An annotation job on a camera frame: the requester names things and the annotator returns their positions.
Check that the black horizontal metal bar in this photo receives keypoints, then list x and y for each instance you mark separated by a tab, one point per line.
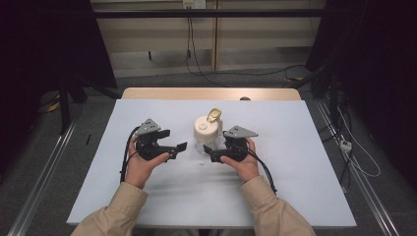
203	13

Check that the wooden table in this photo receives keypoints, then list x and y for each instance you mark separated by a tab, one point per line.
183	93

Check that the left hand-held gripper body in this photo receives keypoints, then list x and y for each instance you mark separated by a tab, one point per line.
149	147

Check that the clear bottle with cream lid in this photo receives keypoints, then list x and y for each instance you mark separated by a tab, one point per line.
206	131

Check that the person's right hand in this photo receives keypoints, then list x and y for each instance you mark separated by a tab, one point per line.
244	168

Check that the white table cover board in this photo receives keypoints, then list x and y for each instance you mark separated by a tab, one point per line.
196	196

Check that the white wall socket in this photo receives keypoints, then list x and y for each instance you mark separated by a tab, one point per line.
194	3

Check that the aluminium floor rail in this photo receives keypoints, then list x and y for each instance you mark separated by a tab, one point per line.
39	183
364	183

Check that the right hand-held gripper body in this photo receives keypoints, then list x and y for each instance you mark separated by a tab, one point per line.
236	147

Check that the black curtain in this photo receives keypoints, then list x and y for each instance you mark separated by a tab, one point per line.
377	65
46	49

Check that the person's left hand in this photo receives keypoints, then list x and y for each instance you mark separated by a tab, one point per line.
141	170

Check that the black metal stand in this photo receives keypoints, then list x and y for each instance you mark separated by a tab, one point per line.
64	108

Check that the black pen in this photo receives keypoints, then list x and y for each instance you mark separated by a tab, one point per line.
88	139

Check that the yellow tape strip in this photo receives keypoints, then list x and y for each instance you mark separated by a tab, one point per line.
54	106

